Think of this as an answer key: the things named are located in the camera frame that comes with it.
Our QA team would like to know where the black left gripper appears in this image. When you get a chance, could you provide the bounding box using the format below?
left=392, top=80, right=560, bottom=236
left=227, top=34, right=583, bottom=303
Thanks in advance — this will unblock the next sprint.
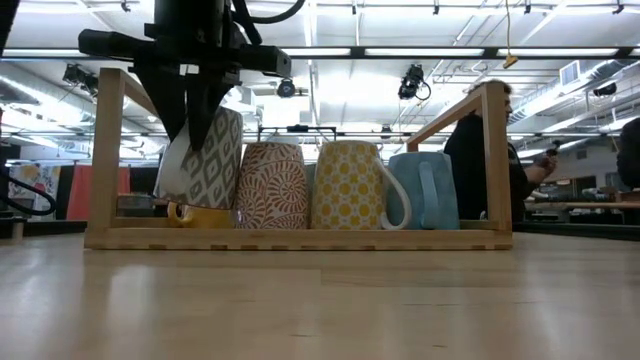
left=77, top=22, right=294, bottom=151

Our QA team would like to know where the grey diamond patterned mug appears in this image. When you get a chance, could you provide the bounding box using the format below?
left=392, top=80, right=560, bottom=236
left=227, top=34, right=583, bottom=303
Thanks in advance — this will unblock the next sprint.
left=153, top=105, right=245, bottom=211

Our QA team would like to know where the plain yellow mug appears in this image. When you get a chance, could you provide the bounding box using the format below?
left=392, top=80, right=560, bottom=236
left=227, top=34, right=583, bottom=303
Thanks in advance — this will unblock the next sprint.
left=166, top=201, right=237, bottom=230

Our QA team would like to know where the red leaf patterned mug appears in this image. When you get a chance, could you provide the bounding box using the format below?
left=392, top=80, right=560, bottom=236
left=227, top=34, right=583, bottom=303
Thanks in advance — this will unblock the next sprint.
left=234, top=142, right=310, bottom=230

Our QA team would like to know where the yellow dot patterned mug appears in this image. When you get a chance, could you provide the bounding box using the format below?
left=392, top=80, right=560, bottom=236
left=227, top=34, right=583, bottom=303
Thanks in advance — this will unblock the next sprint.
left=310, top=140, right=413, bottom=232

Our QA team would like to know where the plain light blue mug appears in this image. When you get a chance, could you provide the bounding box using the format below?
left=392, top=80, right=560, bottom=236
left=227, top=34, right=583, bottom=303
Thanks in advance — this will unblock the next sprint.
left=387, top=151, right=461, bottom=231

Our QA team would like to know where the black monitor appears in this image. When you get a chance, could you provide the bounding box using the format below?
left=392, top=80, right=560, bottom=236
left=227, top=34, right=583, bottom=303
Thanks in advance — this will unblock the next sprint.
left=130, top=166, right=160, bottom=196

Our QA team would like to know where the grey storage bin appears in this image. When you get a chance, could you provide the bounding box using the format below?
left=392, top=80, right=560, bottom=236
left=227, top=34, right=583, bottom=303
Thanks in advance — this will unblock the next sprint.
left=117, top=193, right=156, bottom=211

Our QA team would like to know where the red curtain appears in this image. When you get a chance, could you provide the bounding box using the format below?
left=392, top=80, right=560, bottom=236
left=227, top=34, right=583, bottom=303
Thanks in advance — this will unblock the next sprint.
left=66, top=165, right=132, bottom=221

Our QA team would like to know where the colourful poster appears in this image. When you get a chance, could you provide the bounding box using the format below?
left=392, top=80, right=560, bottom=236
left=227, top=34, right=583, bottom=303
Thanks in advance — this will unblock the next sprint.
left=7, top=163, right=62, bottom=221

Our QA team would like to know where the person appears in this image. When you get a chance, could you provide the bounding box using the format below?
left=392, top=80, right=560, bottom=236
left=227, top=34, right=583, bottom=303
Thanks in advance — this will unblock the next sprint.
left=615, top=117, right=640, bottom=189
left=443, top=78, right=559, bottom=224

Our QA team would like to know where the round black ceiling camera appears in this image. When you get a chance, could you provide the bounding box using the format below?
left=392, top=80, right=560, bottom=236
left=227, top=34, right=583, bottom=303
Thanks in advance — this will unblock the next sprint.
left=276, top=76, right=298, bottom=99

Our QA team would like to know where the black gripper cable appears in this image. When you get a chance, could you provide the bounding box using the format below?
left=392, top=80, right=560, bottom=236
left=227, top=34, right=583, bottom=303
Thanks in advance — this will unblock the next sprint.
left=232, top=0, right=307, bottom=49

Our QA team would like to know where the black looped cable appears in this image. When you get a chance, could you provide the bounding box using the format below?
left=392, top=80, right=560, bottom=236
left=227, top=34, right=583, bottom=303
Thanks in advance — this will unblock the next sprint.
left=0, top=167, right=58, bottom=217

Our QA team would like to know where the wooden tray with handle frames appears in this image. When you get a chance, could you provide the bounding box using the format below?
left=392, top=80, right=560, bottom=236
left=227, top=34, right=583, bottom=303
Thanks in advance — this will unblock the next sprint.
left=83, top=67, right=514, bottom=251

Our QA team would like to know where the black ceiling camera with cable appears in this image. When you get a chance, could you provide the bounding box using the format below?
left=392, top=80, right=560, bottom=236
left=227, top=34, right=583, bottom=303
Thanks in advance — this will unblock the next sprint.
left=397, top=63, right=432, bottom=101

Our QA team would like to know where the yellow hanging cord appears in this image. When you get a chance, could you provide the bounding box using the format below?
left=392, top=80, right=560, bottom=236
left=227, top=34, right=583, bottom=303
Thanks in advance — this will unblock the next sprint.
left=502, top=0, right=519, bottom=70

